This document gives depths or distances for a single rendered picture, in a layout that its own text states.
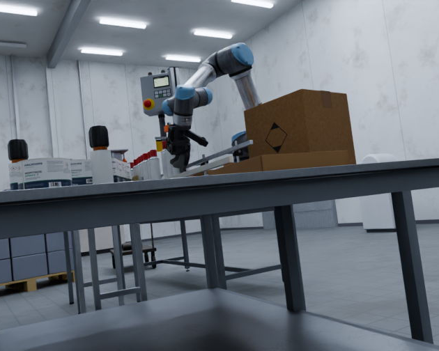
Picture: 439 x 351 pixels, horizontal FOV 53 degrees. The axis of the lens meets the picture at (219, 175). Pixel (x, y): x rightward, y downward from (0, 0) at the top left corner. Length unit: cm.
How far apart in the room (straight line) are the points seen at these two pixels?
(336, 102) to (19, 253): 513
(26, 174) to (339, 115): 116
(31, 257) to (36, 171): 449
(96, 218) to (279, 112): 86
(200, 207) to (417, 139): 897
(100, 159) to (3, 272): 432
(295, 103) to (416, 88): 840
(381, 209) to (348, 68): 390
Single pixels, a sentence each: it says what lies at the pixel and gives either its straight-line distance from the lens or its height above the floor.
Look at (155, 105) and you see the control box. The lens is 226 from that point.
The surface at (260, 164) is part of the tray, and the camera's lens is 101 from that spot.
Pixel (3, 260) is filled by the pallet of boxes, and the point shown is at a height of 44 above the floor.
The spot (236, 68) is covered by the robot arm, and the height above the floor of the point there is 139.
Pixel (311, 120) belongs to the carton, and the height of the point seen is 101.
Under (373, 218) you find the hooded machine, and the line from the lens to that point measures 870.
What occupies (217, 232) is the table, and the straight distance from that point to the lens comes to 371.
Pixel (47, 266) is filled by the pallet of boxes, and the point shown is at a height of 27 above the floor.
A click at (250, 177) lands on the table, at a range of 96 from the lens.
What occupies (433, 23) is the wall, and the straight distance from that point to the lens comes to 985.
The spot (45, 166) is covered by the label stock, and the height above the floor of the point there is 99.
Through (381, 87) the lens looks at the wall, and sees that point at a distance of 1037.
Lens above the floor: 76
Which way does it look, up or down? 4 degrees up
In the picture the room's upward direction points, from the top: 7 degrees counter-clockwise
